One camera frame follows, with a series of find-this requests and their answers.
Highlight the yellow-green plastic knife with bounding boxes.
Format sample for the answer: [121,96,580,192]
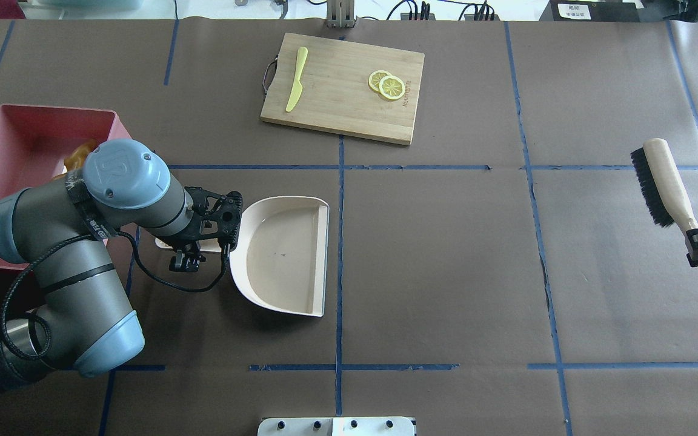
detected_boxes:
[285,46,308,113]

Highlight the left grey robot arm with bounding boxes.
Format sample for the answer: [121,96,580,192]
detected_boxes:
[0,138,243,394]

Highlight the lemon slice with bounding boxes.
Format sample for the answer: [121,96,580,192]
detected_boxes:
[377,75,407,101]
[368,70,391,93]

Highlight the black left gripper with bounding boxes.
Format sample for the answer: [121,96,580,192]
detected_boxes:
[168,186,244,273]

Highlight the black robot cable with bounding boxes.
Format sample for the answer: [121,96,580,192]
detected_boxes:
[0,230,231,362]

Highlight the aluminium camera post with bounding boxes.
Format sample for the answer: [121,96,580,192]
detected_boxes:
[326,0,357,28]

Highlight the lemon slice right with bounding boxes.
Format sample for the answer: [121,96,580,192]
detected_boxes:
[377,75,407,101]

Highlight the pink plastic bin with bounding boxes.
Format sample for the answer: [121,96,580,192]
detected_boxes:
[0,104,129,271]

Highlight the lemon slice left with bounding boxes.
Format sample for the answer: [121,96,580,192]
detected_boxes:
[368,70,391,93]

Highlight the black cables at table edge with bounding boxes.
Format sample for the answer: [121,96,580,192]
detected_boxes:
[385,0,496,22]

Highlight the brown toy ginger root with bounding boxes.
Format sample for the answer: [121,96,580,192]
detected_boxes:
[51,139,99,181]

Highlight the beige plastic dustpan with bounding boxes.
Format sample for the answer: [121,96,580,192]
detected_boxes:
[155,195,330,318]

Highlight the black box with label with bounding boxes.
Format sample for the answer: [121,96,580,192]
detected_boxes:
[538,1,640,22]

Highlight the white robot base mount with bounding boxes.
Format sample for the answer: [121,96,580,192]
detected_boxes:
[257,416,417,435]

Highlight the beige hand brush black bristles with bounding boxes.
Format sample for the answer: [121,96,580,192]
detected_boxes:
[630,138,698,295]

